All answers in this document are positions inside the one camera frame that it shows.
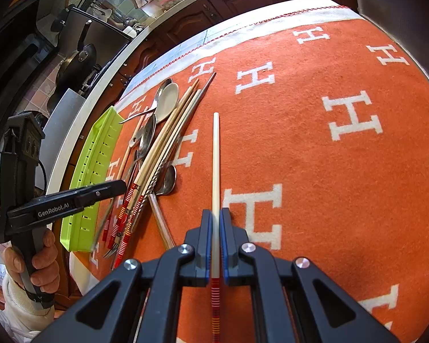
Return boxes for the black gas stove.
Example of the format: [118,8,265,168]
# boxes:
[46,57,111,115]

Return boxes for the person's left forearm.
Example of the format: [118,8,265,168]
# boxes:
[0,279,72,343]

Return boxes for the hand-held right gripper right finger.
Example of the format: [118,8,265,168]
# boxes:
[220,207,401,343]

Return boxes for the white ceramic spoon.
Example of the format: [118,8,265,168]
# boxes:
[129,83,181,148]

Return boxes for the brown wooden cabinets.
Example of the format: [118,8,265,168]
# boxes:
[118,0,351,93]

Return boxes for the white kitchen countertop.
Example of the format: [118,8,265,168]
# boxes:
[45,0,283,222]

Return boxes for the curved steel guard plate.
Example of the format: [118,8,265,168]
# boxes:
[43,87,84,161]

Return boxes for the orange printed blanket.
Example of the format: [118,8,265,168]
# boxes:
[71,3,429,343]

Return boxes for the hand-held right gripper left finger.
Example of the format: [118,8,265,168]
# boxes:
[32,209,213,343]

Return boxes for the large steel splash panel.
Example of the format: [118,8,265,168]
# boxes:
[66,6,131,65]

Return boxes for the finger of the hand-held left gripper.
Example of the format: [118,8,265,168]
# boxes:
[80,180,128,206]

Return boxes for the grey chair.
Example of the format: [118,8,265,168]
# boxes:
[348,0,429,90]

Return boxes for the black wok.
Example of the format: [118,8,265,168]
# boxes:
[55,19,99,90]

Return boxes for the metal fork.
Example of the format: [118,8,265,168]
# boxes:
[103,150,140,260]

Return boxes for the green plastic utensil tray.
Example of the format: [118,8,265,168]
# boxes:
[59,106,124,252]

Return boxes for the light blue tablecloth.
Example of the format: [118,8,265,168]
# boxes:
[139,0,347,79]

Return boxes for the black kitchen appliance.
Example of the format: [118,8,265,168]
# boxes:
[0,0,56,172]

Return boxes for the person's left hand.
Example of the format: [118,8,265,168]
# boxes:
[3,229,60,294]

